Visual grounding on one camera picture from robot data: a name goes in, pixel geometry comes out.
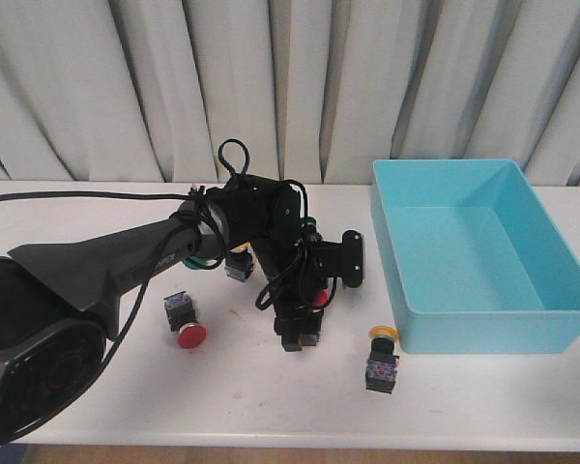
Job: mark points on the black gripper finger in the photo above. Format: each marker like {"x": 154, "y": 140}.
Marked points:
{"x": 311, "y": 330}
{"x": 289, "y": 330}

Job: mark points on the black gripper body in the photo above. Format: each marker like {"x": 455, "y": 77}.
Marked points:
{"x": 289, "y": 288}

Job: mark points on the red push button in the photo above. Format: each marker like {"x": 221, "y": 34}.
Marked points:
{"x": 321, "y": 298}
{"x": 182, "y": 319}

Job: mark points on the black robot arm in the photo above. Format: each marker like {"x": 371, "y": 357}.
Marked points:
{"x": 59, "y": 303}

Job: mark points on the light blue plastic box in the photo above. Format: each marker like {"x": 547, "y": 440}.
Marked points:
{"x": 473, "y": 263}

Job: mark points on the green push button centre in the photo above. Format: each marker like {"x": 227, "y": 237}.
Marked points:
{"x": 309, "y": 224}

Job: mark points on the green push button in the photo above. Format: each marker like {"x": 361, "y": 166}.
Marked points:
{"x": 196, "y": 263}
{"x": 309, "y": 224}

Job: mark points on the green push button left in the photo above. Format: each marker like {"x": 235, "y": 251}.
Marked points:
{"x": 196, "y": 263}

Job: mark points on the grey pleated curtain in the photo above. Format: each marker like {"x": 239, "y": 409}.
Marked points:
{"x": 317, "y": 90}

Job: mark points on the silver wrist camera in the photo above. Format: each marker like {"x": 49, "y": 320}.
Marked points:
{"x": 344, "y": 260}

